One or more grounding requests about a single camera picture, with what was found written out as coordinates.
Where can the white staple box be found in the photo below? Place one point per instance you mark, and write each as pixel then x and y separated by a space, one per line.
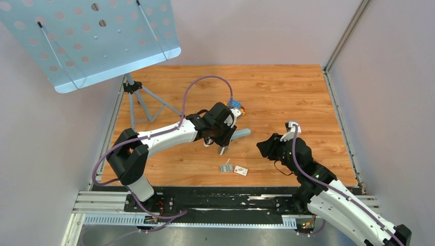
pixel 241 170

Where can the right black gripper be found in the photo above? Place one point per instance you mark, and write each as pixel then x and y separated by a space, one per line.
pixel 268 147

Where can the grey white stapler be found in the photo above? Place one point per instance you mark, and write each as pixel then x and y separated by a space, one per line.
pixel 236 135

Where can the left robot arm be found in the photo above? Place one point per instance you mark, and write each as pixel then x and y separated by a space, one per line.
pixel 132 149

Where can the toy brick car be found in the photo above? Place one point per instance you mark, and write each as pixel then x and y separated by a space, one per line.
pixel 235 104

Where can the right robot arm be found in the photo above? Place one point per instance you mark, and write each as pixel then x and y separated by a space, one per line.
pixel 322 193

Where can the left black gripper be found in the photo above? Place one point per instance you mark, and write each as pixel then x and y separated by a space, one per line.
pixel 223 141

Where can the blue perforated music stand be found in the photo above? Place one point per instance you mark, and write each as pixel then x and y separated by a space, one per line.
pixel 81 43

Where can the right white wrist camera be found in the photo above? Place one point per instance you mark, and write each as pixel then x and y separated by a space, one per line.
pixel 293 130

